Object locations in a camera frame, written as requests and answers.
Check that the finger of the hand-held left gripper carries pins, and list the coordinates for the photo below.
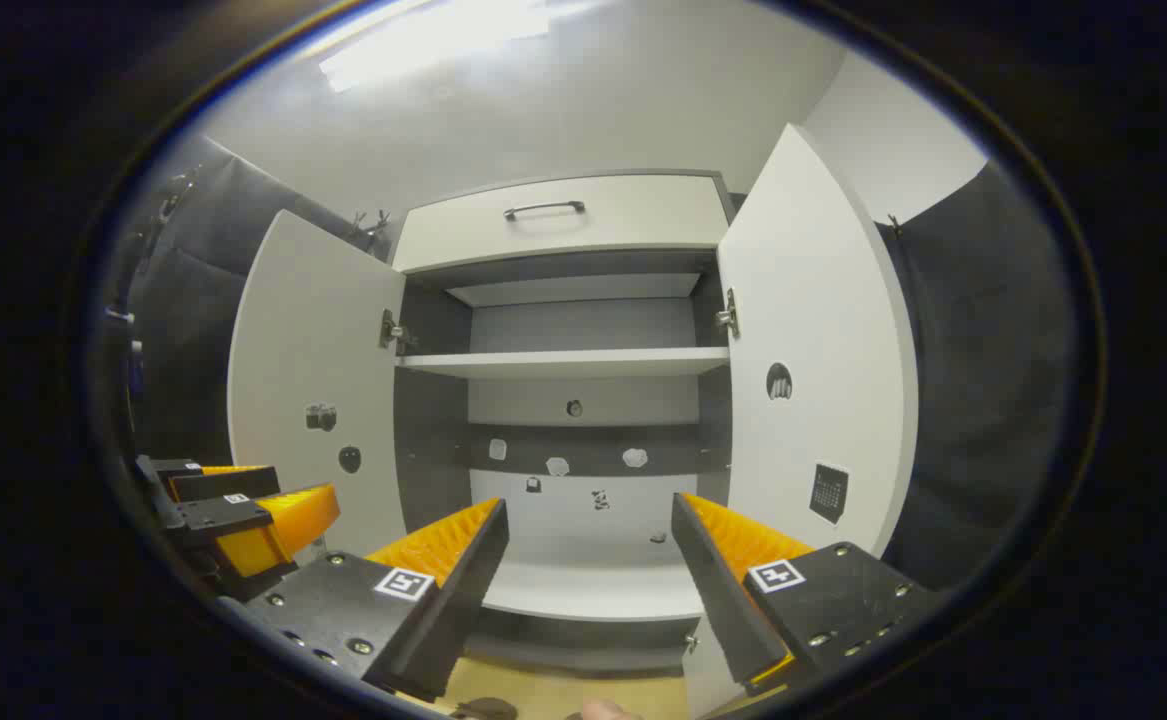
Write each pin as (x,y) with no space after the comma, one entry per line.
(228,515)
(223,483)

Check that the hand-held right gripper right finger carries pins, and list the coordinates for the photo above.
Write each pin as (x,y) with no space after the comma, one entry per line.
(718,600)

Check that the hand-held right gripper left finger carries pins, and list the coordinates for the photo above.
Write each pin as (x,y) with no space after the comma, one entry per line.
(463,600)

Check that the white cabinet door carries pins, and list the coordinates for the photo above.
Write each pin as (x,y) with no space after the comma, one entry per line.
(823,300)
(303,330)

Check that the white grey shoe cabinet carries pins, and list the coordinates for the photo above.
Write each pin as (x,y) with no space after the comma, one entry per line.
(563,362)

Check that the black backdrop cloth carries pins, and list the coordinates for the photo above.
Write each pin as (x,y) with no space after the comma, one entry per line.
(983,350)
(203,300)

